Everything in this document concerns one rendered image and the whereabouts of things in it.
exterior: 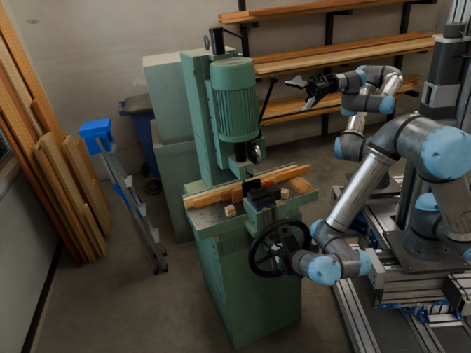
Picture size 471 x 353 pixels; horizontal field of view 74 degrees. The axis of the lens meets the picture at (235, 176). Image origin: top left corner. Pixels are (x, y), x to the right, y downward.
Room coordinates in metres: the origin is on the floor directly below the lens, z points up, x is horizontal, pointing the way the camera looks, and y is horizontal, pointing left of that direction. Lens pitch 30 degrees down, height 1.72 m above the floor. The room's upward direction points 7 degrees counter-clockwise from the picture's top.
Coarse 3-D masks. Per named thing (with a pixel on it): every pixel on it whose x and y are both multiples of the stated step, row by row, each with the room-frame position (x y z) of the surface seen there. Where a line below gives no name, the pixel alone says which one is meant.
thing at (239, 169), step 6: (228, 156) 1.34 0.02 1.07; (234, 156) 1.33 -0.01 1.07; (228, 162) 1.34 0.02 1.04; (234, 162) 1.27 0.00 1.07; (240, 162) 1.26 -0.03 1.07; (246, 162) 1.25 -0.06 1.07; (234, 168) 1.27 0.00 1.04; (240, 168) 1.22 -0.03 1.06; (246, 168) 1.23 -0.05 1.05; (252, 168) 1.24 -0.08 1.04; (240, 174) 1.22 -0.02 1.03; (246, 174) 1.23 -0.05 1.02
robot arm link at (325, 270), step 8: (304, 256) 0.67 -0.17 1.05; (312, 256) 0.65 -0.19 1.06; (320, 256) 0.63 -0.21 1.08; (328, 256) 0.62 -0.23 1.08; (304, 264) 0.64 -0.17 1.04; (312, 264) 0.61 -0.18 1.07; (320, 264) 0.59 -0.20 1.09; (328, 264) 0.59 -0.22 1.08; (336, 264) 0.60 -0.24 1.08; (304, 272) 0.63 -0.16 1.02; (312, 272) 0.60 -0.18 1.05; (320, 272) 0.58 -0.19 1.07; (328, 272) 0.58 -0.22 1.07; (336, 272) 0.58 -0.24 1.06; (320, 280) 0.57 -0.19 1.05; (328, 280) 0.57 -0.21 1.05; (336, 280) 0.57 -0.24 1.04
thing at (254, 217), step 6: (246, 198) 1.13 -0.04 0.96; (246, 204) 1.10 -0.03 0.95; (276, 204) 1.06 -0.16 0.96; (282, 204) 1.06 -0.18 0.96; (246, 210) 1.11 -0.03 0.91; (252, 210) 1.04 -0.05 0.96; (270, 210) 1.03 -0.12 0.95; (282, 210) 1.05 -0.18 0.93; (252, 216) 1.05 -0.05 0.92; (258, 216) 1.02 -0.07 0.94; (270, 216) 1.03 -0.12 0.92; (282, 216) 1.05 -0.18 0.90; (252, 222) 1.04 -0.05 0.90; (258, 222) 1.01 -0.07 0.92; (270, 222) 1.03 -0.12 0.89; (258, 228) 1.01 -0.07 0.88
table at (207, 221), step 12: (288, 180) 1.34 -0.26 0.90; (312, 192) 1.21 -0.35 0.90; (216, 204) 1.20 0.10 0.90; (228, 204) 1.19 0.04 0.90; (240, 204) 1.18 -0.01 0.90; (288, 204) 1.17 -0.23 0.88; (300, 204) 1.19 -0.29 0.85; (192, 216) 1.12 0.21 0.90; (204, 216) 1.11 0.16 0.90; (216, 216) 1.10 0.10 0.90; (240, 216) 1.09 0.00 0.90; (204, 228) 1.04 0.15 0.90; (216, 228) 1.05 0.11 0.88; (228, 228) 1.07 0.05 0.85; (252, 228) 1.03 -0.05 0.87
